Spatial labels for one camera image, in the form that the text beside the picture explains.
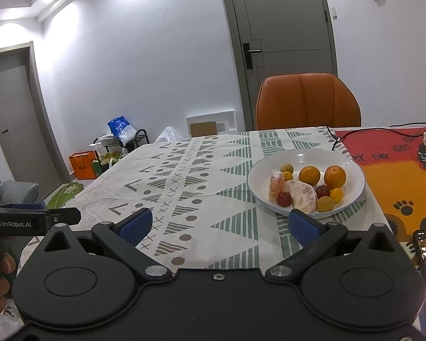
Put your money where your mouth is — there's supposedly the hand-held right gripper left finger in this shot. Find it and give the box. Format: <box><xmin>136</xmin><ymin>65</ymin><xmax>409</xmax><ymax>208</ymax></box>
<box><xmin>39</xmin><ymin>208</ymin><xmax>173</xmax><ymax>280</ymax></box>

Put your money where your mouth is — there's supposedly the blue plastic bag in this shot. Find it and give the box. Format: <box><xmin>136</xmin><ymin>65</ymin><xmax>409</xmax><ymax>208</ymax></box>
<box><xmin>107</xmin><ymin>115</ymin><xmax>137</xmax><ymax>143</ymax></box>

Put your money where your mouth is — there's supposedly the white styrofoam packaging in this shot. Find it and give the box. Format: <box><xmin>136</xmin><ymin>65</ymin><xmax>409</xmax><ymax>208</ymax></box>
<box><xmin>185</xmin><ymin>111</ymin><xmax>238</xmax><ymax>138</ymax></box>

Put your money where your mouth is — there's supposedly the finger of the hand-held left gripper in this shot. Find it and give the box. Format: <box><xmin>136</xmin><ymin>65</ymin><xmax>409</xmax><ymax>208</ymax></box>
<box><xmin>0</xmin><ymin>202</ymin><xmax>45</xmax><ymax>211</ymax></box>
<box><xmin>44</xmin><ymin>207</ymin><xmax>82</xmax><ymax>226</ymax></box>

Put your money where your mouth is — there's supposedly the large orange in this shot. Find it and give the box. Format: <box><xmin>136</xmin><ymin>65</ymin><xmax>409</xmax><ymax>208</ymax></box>
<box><xmin>324</xmin><ymin>165</ymin><xmax>347</xmax><ymax>190</ymax></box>
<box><xmin>298</xmin><ymin>166</ymin><xmax>321</xmax><ymax>186</ymax></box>

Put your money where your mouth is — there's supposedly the black metal rack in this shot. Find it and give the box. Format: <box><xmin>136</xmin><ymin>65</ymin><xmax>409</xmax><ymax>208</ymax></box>
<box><xmin>94</xmin><ymin>129</ymin><xmax>150</xmax><ymax>167</ymax></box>

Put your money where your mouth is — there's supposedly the white bowl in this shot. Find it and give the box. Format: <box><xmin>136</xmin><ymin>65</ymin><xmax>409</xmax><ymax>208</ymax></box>
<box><xmin>247</xmin><ymin>149</ymin><xmax>367</xmax><ymax>220</ymax></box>

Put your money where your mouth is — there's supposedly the clear plastic bag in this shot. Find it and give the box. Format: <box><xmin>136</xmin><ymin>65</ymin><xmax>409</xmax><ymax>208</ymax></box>
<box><xmin>153</xmin><ymin>126</ymin><xmax>184</xmax><ymax>144</ymax></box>

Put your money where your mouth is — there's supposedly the orange paper bag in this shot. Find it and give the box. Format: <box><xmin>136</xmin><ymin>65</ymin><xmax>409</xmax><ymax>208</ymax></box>
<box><xmin>69</xmin><ymin>151</ymin><xmax>99</xmax><ymax>180</ymax></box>

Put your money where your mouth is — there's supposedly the peeled pomelo piece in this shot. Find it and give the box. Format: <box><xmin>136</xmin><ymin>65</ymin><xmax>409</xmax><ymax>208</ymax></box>
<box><xmin>284</xmin><ymin>180</ymin><xmax>319</xmax><ymax>215</ymax></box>
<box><xmin>269</xmin><ymin>170</ymin><xmax>285</xmax><ymax>202</ymax></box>

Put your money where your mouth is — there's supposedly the red orange cartoon mat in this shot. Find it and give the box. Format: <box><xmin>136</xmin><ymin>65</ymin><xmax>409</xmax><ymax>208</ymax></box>
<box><xmin>332</xmin><ymin>126</ymin><xmax>426</xmax><ymax>268</ymax></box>

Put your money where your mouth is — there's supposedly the green rug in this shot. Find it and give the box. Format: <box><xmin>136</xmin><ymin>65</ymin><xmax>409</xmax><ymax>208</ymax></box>
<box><xmin>46</xmin><ymin>182</ymin><xmax>84</xmax><ymax>209</ymax></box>

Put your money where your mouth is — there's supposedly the grey side door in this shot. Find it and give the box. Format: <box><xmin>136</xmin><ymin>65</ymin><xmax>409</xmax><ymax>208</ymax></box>
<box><xmin>0</xmin><ymin>41</ymin><xmax>63</xmax><ymax>186</ymax></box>

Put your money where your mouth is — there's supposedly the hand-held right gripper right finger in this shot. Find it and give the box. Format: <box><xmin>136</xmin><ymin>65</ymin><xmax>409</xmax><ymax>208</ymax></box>
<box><xmin>266</xmin><ymin>209</ymin><xmax>395</xmax><ymax>278</ymax></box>

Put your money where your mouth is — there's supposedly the orange chair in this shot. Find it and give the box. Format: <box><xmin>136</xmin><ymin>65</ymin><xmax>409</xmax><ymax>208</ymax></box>
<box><xmin>256</xmin><ymin>73</ymin><xmax>362</xmax><ymax>131</ymax></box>

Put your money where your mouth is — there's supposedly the black door handle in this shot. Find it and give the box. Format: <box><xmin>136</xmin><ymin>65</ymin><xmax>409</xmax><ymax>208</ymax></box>
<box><xmin>243</xmin><ymin>43</ymin><xmax>262</xmax><ymax>69</ymax></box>

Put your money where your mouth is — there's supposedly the person's left hand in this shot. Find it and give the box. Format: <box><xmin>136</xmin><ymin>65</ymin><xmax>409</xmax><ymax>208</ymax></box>
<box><xmin>0</xmin><ymin>252</ymin><xmax>17</xmax><ymax>315</ymax></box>

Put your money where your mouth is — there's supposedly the black cable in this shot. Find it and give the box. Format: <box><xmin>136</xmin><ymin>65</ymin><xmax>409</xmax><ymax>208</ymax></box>
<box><xmin>323</xmin><ymin>125</ymin><xmax>346</xmax><ymax>154</ymax></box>
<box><xmin>337</xmin><ymin>122</ymin><xmax>426</xmax><ymax>143</ymax></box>

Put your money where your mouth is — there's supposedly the grey blue sofa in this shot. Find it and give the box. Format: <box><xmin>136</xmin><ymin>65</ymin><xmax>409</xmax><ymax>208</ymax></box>
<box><xmin>0</xmin><ymin>160</ymin><xmax>40</xmax><ymax>205</ymax></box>

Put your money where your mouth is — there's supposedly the brown cardboard sheet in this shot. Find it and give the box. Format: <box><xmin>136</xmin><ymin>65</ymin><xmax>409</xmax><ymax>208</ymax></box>
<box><xmin>190</xmin><ymin>122</ymin><xmax>217</xmax><ymax>136</ymax></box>

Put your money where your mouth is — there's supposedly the patterned tablecloth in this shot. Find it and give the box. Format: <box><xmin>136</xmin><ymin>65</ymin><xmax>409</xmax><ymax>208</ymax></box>
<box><xmin>21</xmin><ymin>126</ymin><xmax>392</xmax><ymax>271</ymax></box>

